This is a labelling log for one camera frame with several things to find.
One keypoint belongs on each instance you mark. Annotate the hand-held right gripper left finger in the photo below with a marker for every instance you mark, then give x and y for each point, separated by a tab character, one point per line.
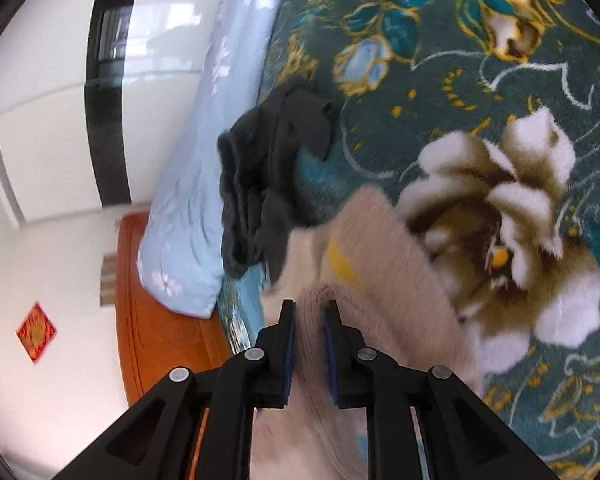
288	360

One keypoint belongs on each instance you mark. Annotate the orange wooden bed frame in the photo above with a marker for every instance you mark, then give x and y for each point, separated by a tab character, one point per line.
165	330

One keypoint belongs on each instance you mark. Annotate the black framed wardrobe door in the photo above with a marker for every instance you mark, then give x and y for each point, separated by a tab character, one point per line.
111	85

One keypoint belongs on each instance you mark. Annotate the green floral blanket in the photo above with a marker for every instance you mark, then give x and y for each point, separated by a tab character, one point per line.
480	160

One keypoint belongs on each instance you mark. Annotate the dark grey garment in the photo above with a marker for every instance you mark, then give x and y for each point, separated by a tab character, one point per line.
260	170

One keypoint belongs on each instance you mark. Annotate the light blue floral pillow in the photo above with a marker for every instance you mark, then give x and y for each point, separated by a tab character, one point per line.
200	160

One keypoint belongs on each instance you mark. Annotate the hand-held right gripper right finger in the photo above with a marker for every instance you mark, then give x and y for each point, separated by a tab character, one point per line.
328	355

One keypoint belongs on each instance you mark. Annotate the red diamond wall decoration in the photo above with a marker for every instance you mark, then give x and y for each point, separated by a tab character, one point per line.
36	331

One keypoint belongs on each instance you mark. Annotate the beige knit sweater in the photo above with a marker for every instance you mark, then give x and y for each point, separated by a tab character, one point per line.
375	280

